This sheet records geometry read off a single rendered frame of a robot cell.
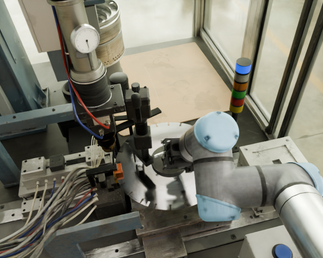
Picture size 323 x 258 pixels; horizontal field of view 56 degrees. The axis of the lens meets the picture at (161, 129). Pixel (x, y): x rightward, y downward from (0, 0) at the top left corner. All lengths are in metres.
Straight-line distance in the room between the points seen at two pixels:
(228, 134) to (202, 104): 0.86
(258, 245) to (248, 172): 0.34
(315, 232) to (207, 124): 0.23
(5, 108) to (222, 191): 1.00
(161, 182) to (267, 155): 0.37
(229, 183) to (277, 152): 0.53
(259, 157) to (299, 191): 0.50
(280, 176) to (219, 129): 0.13
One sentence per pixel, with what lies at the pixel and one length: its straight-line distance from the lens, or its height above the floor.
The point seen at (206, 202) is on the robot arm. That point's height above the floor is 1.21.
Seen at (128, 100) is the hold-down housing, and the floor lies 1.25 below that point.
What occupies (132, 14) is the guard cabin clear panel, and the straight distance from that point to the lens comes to 1.79.
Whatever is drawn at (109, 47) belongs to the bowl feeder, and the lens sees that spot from 1.38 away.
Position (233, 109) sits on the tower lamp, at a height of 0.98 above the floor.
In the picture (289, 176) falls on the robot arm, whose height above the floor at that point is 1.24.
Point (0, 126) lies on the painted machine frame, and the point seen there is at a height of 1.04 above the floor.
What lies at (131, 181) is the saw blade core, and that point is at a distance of 0.88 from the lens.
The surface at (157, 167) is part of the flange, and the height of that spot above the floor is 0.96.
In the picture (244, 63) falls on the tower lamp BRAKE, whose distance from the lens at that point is 0.94.
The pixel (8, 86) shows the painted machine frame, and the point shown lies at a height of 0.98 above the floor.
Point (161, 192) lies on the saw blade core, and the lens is 0.85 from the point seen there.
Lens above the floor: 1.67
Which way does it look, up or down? 46 degrees down
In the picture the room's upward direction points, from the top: 4 degrees counter-clockwise
